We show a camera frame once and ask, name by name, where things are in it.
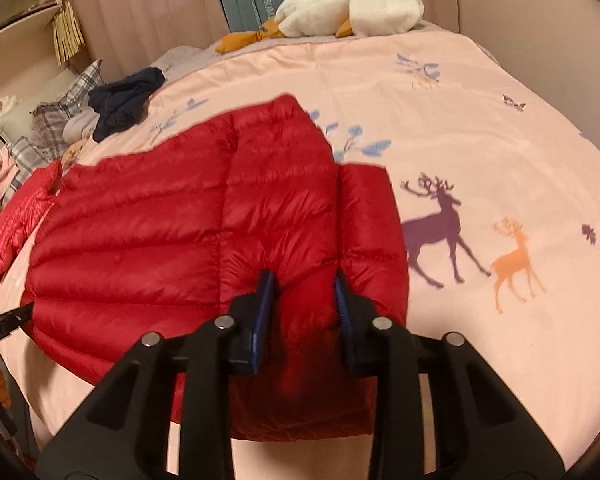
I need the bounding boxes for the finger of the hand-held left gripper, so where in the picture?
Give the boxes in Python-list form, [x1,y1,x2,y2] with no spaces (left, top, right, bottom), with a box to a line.
[0,302,35,356]

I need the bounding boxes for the peach cloth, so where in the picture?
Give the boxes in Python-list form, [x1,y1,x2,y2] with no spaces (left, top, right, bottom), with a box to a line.
[62,140,88,168]

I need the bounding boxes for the white shelf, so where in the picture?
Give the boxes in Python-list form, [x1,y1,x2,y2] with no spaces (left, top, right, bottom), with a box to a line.
[0,0,66,106]

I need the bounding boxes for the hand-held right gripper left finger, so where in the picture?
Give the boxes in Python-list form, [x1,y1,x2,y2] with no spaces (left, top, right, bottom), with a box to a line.
[35,269,280,480]

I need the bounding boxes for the navy blue clothes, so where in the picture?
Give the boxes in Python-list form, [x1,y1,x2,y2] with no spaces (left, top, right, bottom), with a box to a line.
[87,67,167,143]

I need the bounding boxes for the straw tassel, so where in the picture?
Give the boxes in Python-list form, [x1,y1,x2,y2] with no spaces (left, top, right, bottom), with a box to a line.
[52,2,88,66]

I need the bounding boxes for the bright red quilted jacket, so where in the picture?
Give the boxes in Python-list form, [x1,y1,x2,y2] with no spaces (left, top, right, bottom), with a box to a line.
[0,160,63,288]

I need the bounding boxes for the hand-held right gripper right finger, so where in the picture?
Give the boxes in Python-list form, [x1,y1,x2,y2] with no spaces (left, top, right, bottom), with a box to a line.
[332,270,566,480]

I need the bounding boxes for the white goose plush toy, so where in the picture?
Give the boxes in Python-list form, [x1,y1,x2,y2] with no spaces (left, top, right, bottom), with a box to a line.
[215,0,426,55]

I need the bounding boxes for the grey cloth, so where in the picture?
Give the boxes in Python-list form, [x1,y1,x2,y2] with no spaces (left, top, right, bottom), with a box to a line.
[62,110,101,143]

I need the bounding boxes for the pink deer print bedspread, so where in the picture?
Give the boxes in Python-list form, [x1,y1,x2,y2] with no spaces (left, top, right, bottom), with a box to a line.
[0,22,600,480]

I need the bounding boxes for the red down jacket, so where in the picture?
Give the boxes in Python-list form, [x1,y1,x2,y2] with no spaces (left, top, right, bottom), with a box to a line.
[20,94,411,442]

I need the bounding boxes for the plaid grey shirt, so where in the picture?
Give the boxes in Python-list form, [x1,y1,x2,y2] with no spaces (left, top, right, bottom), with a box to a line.
[30,59,106,146]

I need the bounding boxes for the pink curtain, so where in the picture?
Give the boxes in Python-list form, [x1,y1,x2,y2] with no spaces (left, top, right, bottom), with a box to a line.
[60,0,461,81]

